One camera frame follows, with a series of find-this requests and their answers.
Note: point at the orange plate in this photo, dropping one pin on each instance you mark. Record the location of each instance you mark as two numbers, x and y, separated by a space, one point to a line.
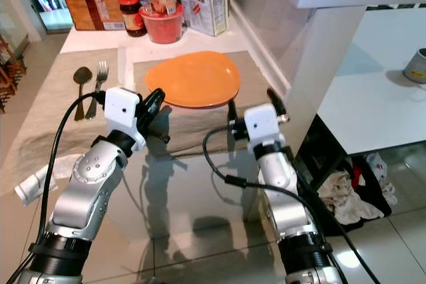
196 78

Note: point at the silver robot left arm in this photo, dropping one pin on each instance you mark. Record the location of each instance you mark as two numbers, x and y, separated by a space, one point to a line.
83 187

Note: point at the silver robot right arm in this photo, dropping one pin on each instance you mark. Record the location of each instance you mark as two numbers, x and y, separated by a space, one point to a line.
283 191

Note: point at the beige woven placemat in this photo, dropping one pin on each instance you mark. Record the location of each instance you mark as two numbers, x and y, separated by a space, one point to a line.
193 128
40 124

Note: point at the metal fork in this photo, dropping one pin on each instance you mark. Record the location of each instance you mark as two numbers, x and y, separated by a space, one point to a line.
102 70

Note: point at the red instant noodle bowl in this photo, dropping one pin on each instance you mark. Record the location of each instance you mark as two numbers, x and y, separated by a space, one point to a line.
163 28

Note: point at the metal spoon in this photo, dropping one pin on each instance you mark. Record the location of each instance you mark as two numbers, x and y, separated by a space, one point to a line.
82 74

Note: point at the red-lid chili sauce jar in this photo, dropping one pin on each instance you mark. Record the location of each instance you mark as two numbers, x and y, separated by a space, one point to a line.
132 19

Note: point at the white flour bag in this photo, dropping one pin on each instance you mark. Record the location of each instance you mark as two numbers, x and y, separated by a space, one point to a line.
203 1

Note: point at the brown food package box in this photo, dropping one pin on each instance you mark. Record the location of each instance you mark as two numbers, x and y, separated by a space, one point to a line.
86 11

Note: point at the beige crumpled cloth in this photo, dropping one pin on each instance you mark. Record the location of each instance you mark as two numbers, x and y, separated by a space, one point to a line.
346 197

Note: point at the wooden slatted rack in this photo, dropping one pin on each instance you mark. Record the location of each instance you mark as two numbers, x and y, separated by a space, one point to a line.
10 74

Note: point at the white cloth with red print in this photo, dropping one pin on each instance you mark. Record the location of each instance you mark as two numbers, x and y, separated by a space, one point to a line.
383 174

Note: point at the grey mug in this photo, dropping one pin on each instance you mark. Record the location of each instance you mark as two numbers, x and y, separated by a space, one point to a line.
416 68

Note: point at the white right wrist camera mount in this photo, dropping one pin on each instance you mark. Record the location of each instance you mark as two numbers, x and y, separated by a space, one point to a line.
261 124

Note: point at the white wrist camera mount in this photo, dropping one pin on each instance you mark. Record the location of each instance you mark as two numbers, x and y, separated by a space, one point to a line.
121 110
261 124

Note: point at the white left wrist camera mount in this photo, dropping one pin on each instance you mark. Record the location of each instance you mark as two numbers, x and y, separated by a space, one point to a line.
121 110

